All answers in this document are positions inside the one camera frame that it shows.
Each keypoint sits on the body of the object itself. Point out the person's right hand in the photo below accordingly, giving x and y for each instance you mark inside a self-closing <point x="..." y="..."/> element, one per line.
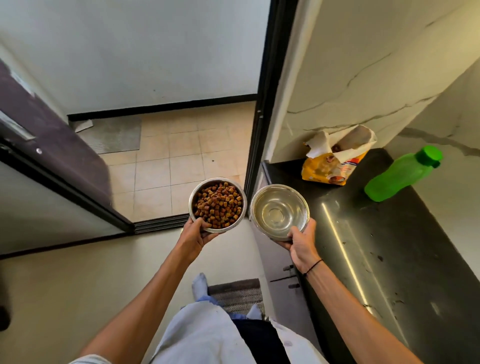
<point x="303" y="247"/>

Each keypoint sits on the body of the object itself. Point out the person's left hand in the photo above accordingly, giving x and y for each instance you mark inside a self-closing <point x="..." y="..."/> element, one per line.
<point x="191" y="240"/>

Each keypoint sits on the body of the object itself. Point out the person's right thumb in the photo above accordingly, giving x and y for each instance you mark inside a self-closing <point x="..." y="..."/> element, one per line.
<point x="296" y="233"/>

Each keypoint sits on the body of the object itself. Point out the person's left thumb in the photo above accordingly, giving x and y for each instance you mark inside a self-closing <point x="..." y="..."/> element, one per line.
<point x="198" y="222"/>

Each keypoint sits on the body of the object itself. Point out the steel bowl with kibble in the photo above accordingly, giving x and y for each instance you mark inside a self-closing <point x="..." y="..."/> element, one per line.
<point x="218" y="204"/>

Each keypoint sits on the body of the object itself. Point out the steel bowl with water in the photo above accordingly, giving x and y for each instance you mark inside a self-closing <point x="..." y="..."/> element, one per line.
<point x="279" y="212"/>

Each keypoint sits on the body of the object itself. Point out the person's left forearm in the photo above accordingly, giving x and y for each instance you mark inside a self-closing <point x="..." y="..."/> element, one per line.
<point x="142" y="303"/>

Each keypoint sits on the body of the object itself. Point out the person's right forearm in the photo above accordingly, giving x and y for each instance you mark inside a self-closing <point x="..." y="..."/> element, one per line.
<point x="356" y="318"/>

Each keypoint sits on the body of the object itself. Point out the brown pet food kibble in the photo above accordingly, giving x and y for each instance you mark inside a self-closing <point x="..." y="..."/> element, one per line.
<point x="218" y="204"/>

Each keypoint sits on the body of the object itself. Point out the black wrist band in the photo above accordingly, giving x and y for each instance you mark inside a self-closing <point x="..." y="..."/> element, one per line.
<point x="313" y="267"/>

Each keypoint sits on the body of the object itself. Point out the person's white sock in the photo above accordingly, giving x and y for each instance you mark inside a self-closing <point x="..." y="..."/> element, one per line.
<point x="200" y="287"/>
<point x="255" y="312"/>

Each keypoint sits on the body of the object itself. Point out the striped grey floor mat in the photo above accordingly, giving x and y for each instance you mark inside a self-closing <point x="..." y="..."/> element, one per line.
<point x="238" y="296"/>

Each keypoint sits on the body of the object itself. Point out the yellow pet food bag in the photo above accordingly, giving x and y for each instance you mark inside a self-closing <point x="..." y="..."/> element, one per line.
<point x="337" y="157"/>

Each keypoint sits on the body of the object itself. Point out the person's blue trousers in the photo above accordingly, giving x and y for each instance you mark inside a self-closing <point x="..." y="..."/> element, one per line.
<point x="225" y="307"/>

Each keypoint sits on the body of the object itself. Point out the person's white shirt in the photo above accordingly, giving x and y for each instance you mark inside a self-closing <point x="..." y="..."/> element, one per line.
<point x="210" y="337"/>

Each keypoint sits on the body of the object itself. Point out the green plastic water bottle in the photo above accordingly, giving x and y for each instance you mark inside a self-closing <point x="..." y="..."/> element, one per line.
<point x="401" y="174"/>

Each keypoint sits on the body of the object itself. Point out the grey doormat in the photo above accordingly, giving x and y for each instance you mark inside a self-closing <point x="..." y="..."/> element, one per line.
<point x="110" y="134"/>

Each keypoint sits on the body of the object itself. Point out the dark wooden door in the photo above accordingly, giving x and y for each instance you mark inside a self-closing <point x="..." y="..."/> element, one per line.
<point x="48" y="142"/>

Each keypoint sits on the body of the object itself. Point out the black door frame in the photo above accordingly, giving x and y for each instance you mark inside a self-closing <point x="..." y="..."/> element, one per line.
<point x="268" y="101"/>

